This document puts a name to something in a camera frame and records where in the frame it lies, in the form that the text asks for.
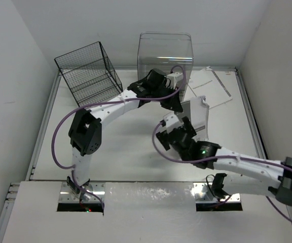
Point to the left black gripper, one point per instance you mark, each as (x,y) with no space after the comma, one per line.
(173,104)

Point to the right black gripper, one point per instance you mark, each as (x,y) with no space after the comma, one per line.
(189,129)

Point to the clear plastic drawer cabinet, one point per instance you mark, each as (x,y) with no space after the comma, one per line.
(166,52)

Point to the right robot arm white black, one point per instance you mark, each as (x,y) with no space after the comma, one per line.
(237,173)

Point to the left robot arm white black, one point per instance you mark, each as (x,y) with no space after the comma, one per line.
(86,129)

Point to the white instruction sheet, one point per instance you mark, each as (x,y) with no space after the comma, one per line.
(206,83)

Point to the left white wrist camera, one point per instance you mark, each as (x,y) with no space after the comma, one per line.
(175,79)

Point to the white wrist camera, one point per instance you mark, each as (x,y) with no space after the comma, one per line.
(175,79)
(171,122)

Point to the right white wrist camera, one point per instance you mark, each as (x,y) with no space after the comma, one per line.
(171,122)

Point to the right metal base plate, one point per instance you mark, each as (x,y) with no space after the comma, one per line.
(202,194)

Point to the black wire mesh rack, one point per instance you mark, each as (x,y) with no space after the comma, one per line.
(89,74)

